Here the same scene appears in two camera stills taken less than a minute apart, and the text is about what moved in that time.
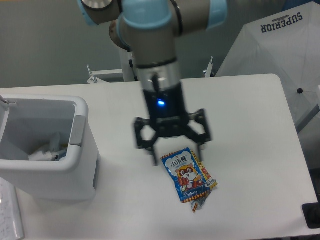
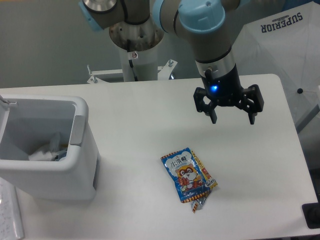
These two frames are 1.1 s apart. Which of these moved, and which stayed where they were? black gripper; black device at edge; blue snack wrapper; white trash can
Moved: black gripper
Stayed: black device at edge; blue snack wrapper; white trash can
